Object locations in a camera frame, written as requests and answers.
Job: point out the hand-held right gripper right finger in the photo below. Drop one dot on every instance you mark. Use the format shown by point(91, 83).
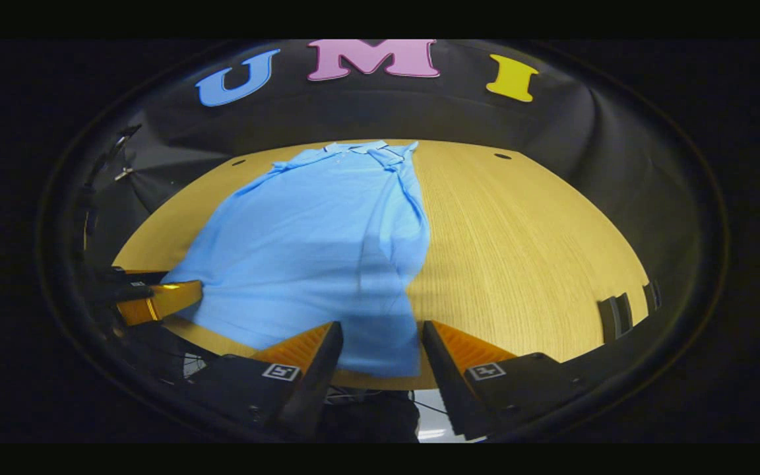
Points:
point(446, 376)

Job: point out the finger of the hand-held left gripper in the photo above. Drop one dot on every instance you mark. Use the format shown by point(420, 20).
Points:
point(162, 298)

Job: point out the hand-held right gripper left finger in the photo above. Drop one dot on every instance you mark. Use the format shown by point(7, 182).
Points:
point(320, 376)

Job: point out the light blue T-shirt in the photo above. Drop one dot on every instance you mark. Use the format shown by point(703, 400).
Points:
point(307, 251)

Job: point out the silver metal clip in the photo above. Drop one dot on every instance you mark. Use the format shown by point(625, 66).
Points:
point(123, 173)

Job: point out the black backdrop cloth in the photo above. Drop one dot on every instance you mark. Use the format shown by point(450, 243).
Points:
point(419, 112)

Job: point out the dark slotted frame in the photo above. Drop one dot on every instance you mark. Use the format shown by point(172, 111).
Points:
point(614, 316)

